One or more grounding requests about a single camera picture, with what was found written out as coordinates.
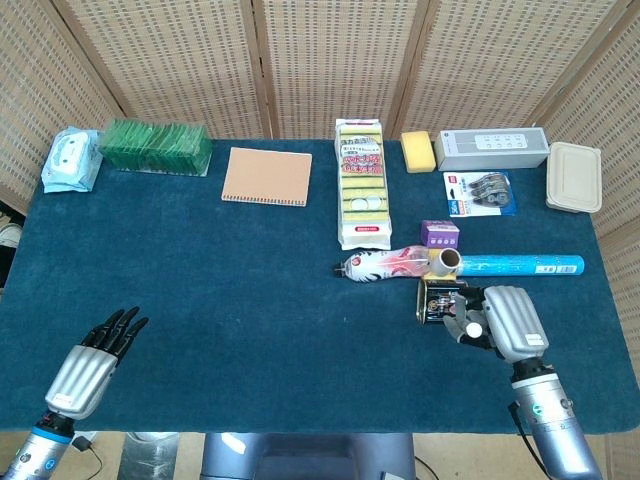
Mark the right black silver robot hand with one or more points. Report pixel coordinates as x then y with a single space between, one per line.
515 322

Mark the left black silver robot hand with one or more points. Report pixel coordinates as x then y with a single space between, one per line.
80 375

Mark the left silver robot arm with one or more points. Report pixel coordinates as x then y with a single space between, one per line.
35 450

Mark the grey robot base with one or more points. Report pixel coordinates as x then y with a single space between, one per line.
310 457

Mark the light blue cylinder tube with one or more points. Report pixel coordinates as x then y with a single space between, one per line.
520 265

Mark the black luncheon meat can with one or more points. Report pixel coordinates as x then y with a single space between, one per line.
432 300

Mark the small purple box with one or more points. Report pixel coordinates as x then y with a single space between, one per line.
439 232

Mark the correction tape blister pack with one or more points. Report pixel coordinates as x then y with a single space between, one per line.
480 195

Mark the plastic bottle red white label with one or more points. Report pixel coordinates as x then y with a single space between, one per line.
380 265

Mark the beige lidded lunch container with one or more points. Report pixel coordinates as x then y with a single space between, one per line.
573 177

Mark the white shoe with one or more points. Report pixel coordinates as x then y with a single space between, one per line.
9 235

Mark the white power strip box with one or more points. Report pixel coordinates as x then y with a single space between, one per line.
490 149

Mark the dark blue table mat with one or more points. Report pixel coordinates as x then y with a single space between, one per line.
250 300

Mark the yellow sponge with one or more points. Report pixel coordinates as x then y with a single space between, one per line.
417 151

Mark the yellow sponge multipack bag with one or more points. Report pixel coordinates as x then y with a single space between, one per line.
362 185

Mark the light blue wet wipes pack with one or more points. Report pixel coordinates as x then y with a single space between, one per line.
70 160

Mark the clear box of green packets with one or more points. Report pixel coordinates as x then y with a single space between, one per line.
155 147

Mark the brown spiral notebook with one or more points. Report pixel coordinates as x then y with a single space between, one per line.
267 176

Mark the woven folding screen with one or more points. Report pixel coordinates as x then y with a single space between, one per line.
320 60

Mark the shiny metal post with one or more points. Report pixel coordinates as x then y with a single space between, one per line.
150 457

